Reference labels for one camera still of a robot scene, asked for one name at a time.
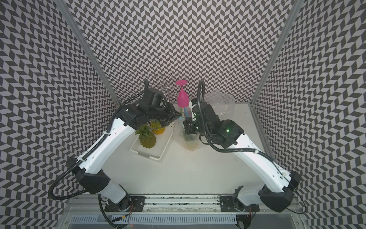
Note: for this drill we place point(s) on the zip-top bag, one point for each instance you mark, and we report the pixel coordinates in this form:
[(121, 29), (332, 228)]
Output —
[(186, 113), (222, 103)]

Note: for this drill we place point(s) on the pink plastic wine glass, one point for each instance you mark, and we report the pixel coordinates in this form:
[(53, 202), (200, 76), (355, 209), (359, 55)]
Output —
[(183, 98)]

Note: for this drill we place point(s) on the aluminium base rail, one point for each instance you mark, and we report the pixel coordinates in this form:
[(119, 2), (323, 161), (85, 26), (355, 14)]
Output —
[(182, 204)]

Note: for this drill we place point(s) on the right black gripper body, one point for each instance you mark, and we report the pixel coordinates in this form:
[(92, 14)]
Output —
[(193, 126)]

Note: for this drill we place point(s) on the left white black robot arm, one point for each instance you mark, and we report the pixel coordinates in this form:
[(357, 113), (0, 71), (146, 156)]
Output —
[(87, 167)]

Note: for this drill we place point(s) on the white perforated plastic basket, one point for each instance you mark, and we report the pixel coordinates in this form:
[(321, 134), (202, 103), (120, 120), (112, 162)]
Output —
[(158, 152)]

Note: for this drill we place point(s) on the chrome wire cup stand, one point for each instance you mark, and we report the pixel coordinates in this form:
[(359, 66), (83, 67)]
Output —
[(165, 83)]

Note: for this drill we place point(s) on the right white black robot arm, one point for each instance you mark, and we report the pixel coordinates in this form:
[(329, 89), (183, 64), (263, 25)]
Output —
[(225, 136)]

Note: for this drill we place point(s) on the yellow toy pineapple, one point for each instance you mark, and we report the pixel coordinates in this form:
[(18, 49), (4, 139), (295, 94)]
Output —
[(157, 128)]

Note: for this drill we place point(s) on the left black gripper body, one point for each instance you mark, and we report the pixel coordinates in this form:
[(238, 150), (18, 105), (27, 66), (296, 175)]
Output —
[(164, 115)]

